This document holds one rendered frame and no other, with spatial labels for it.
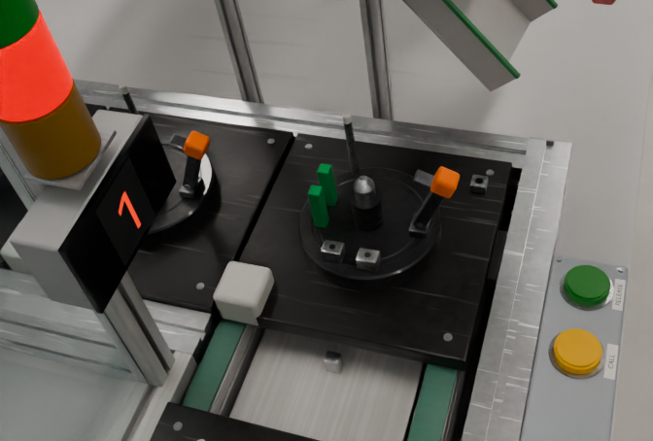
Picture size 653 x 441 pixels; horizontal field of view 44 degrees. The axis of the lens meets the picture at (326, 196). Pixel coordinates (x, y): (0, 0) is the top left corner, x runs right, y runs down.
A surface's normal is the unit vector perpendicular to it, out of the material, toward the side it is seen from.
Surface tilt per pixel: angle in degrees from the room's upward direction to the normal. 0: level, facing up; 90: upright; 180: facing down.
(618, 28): 0
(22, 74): 90
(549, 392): 0
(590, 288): 0
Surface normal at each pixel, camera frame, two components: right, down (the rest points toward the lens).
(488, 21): 0.53, -0.25
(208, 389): -0.13, -0.65
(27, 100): 0.36, 0.68
